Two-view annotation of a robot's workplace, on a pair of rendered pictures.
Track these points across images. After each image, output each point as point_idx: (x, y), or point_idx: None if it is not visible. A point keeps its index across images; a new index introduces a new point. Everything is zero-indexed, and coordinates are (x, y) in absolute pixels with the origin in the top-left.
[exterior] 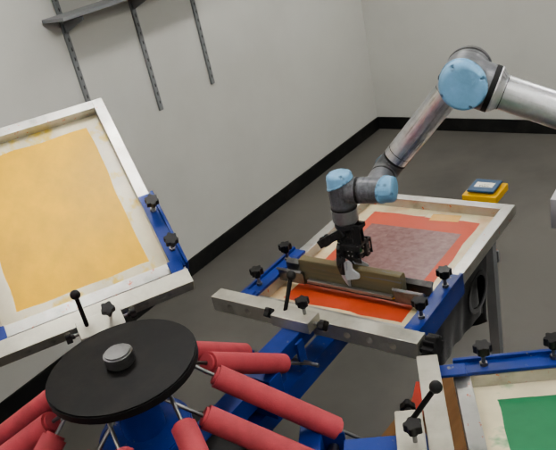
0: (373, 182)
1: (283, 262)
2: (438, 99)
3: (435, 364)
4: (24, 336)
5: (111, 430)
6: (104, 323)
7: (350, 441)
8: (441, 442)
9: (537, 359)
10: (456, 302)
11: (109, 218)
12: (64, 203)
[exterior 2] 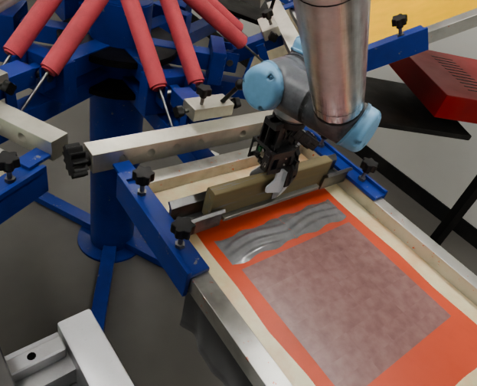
0: (270, 60)
1: (355, 174)
2: None
3: (39, 133)
4: (278, 6)
5: None
6: (265, 24)
7: (28, 67)
8: None
9: None
10: (166, 270)
11: (404, 27)
12: (426, 2)
